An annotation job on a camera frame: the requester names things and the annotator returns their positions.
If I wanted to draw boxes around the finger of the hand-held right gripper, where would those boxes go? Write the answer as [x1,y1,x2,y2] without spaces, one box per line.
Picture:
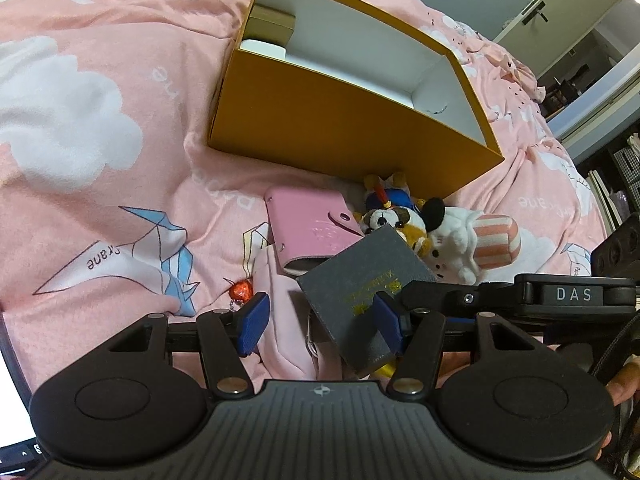
[397,280,523,320]

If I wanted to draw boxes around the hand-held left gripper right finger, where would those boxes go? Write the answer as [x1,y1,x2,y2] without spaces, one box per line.
[372,291,557,397]

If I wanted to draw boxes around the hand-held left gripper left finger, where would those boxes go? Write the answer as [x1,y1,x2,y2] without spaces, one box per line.
[107,291,271,397]

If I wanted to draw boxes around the pale pink fabric pouch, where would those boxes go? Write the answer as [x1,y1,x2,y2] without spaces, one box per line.
[250,244,347,380]

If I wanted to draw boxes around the dark grey booklet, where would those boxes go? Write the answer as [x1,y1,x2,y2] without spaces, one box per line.
[296,224,440,378]

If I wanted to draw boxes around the white plush dog black ears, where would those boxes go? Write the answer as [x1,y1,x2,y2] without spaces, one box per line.
[421,197,522,286]

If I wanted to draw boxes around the brown plush toy blue outfit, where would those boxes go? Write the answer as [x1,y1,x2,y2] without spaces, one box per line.
[360,171,434,257]

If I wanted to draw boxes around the orange cardboard box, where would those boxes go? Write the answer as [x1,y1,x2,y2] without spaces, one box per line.
[206,0,506,200]

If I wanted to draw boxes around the person's right hand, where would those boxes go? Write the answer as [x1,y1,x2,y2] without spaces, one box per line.
[606,355,640,408]

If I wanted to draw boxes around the pink snap notebook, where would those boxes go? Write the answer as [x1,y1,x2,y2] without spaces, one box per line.
[264,186,367,277]

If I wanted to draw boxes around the dark storage shelf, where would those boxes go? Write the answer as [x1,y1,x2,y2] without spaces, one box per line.
[575,132,640,233]

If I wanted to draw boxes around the pink printed blanket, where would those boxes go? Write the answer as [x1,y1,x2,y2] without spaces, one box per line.
[0,0,609,441]

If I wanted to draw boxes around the small white box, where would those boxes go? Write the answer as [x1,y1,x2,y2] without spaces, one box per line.
[239,39,289,62]

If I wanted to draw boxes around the small beige box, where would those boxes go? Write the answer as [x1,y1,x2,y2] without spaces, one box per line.
[247,4,297,47]

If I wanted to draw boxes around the red heart keychain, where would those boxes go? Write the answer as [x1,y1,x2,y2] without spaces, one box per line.
[222,276,257,314]

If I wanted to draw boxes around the black braided cable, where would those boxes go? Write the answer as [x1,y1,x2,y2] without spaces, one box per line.
[589,304,640,377]

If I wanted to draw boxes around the grey door frame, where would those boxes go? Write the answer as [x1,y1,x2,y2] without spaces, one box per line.
[546,50,640,162]

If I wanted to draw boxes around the black door handle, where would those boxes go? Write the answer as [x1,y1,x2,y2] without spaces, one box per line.
[520,0,549,24]

